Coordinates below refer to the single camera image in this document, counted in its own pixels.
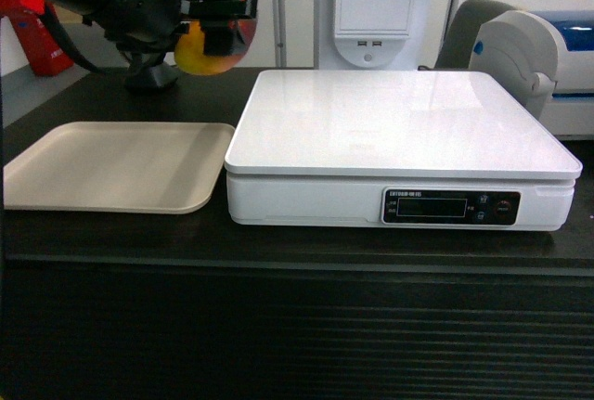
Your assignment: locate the beige plastic tray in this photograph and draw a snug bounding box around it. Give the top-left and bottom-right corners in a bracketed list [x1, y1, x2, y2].
[4, 122, 234, 214]

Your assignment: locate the white blue label printer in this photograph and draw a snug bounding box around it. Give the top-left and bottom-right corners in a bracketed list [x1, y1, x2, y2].
[470, 10, 593, 140]

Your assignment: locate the red box on floor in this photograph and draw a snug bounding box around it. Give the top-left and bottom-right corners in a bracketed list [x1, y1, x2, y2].
[9, 11, 74, 77]

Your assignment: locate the dark red yellow mango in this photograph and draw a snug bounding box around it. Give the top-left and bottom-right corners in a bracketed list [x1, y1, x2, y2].
[174, 19, 259, 76]

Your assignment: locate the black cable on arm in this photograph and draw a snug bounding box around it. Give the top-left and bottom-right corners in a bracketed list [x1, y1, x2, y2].
[40, 0, 112, 74]

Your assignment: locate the grey chair back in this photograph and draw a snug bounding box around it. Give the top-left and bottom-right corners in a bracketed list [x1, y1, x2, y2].
[433, 0, 517, 70]

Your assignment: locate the white POS terminal stand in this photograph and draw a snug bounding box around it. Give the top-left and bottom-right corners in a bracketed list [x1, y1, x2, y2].
[271, 0, 460, 71]

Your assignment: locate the black ribbed checkout counter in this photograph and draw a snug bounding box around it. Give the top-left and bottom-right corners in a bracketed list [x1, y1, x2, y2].
[2, 65, 594, 400]

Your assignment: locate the white checkout scale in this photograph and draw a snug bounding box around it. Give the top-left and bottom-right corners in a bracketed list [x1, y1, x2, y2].
[225, 71, 582, 231]

